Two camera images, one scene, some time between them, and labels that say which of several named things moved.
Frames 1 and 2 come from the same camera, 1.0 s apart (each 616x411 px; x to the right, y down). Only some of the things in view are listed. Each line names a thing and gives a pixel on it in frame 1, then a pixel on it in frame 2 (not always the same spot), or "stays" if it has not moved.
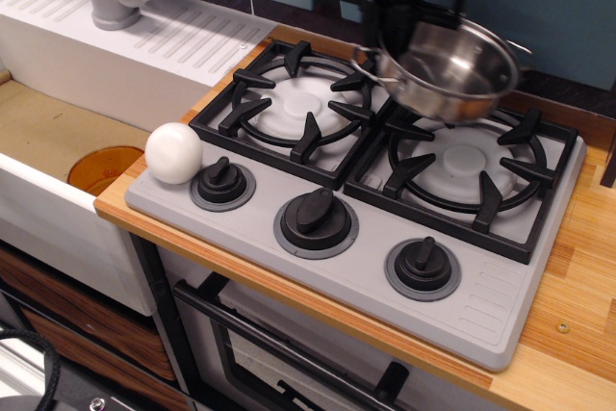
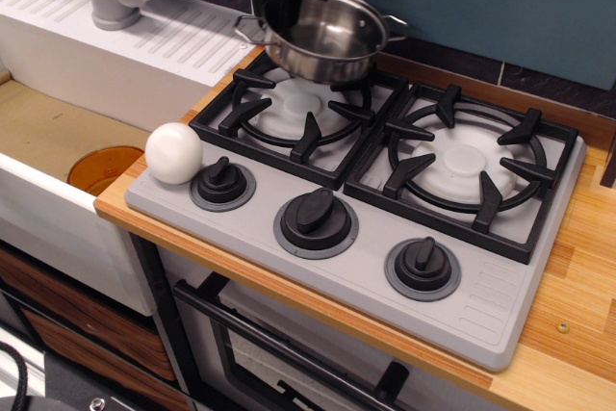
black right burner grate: [487, 181] stays
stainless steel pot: [462, 76] -> [340, 45]
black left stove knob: [222, 186] stays
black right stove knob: [423, 269] stays
